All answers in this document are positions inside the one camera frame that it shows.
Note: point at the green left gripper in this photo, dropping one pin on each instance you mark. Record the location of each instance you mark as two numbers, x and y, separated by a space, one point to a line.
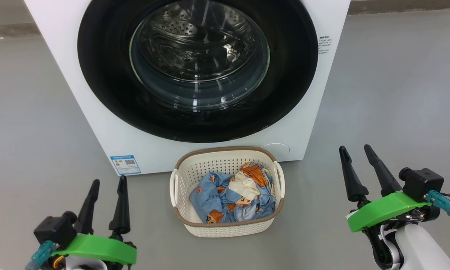
97 247

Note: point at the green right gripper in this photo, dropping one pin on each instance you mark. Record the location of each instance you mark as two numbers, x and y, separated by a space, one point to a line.
382 210

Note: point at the blue cartoon print garment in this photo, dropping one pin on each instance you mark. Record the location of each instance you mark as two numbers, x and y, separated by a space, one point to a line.
217 198

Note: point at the round black glass washer door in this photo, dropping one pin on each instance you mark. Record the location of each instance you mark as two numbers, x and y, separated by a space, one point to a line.
108 93

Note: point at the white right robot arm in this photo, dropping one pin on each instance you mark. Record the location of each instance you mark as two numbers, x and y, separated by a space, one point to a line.
423 251

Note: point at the cream perforated laundry basket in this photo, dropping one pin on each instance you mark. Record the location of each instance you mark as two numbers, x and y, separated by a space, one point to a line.
194 172

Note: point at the white front-load washing machine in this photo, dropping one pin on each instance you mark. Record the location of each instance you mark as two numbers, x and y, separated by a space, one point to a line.
59 93

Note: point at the blue energy label sticker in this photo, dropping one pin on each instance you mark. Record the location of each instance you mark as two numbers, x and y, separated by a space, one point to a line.
125 165

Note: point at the round white filter cover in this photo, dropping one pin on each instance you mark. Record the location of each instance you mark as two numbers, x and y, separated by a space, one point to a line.
275 149

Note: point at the printed warning text label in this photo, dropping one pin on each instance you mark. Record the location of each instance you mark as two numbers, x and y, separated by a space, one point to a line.
324 45

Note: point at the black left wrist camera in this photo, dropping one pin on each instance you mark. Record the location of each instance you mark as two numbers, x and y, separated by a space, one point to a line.
54 228

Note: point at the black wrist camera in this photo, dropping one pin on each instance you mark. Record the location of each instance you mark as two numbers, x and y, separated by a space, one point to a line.
54 228
422 183

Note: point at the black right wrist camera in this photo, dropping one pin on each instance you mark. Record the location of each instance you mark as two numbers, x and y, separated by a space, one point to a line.
422 183

